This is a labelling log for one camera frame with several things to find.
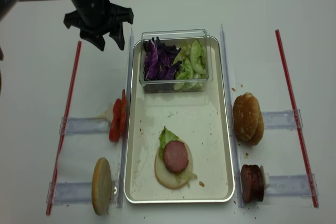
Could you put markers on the purple cabbage leaves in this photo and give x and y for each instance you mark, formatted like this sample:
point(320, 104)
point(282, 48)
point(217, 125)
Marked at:
point(160, 60)

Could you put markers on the bottom bun slice on tray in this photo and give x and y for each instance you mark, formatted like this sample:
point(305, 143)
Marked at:
point(171, 180)

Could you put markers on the upright bun half left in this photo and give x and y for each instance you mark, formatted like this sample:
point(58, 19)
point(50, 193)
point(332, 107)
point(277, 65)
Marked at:
point(101, 186)

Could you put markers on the rear sesame bun top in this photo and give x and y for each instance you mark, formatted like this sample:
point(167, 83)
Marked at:
point(256, 138)

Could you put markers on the green lettuce pile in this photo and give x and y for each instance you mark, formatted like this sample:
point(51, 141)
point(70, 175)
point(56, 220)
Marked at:
point(192, 68)

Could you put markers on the left red straw strip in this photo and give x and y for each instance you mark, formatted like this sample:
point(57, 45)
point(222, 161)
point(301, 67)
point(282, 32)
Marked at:
point(61, 137)

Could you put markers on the front sesame bun top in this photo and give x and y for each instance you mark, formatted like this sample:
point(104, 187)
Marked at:
point(246, 116)

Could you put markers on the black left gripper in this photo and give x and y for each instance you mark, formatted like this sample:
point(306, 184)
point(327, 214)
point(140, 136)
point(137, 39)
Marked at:
point(97, 17)

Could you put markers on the right red straw strip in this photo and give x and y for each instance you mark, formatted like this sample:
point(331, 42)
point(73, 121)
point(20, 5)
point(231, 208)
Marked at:
point(313, 190)

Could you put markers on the outer red tomato slice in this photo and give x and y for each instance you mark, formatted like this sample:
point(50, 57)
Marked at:
point(114, 133)

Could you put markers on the clear plastic salad box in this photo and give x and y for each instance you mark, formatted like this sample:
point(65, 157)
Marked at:
point(175, 37)

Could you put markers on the right upper clear holder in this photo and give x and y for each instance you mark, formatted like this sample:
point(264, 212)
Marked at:
point(288, 119)

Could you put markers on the right long clear divider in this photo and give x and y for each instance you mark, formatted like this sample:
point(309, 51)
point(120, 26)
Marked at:
point(230, 120)

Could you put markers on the left lower clear holder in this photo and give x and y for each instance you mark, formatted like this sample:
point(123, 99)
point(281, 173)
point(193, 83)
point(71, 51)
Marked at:
point(79, 193)

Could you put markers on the pink ham slice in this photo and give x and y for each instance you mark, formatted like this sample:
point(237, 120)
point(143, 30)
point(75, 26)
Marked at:
point(175, 156)

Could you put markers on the white tomato support block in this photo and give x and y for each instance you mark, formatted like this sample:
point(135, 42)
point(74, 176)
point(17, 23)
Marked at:
point(107, 114)

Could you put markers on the clear holder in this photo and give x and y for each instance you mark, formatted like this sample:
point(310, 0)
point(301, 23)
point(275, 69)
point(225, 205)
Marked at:
point(79, 193)
point(289, 186)
point(73, 126)
point(288, 119)

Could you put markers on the cream metal tray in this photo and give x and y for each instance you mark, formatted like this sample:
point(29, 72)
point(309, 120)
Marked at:
point(199, 119)

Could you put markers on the white patty support block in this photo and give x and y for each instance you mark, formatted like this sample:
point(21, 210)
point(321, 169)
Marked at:
point(266, 178)

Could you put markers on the inner red tomato slice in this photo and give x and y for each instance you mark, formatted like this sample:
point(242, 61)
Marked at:
point(123, 112)

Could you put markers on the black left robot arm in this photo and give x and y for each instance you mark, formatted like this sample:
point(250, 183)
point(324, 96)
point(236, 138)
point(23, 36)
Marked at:
point(94, 19)

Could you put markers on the red straw strip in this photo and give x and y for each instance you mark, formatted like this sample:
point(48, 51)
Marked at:
point(313, 190)
point(61, 137)

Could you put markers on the red tomato slice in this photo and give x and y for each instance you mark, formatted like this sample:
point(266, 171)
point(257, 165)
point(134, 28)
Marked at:
point(114, 133)
point(123, 112)

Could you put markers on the left upper clear holder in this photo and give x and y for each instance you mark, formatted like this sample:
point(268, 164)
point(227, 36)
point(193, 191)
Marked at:
point(73, 126)

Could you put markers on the sesame bun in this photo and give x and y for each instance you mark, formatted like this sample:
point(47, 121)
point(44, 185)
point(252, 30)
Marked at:
point(246, 116)
point(256, 138)

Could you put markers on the green lettuce leaf on bun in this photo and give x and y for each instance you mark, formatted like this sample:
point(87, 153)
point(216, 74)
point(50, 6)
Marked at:
point(165, 137)

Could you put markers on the right lower clear holder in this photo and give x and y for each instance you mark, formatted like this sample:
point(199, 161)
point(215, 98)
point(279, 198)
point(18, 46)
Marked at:
point(289, 186)

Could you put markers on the dark red meat patties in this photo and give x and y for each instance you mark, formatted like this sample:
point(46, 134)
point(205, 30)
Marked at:
point(253, 185)

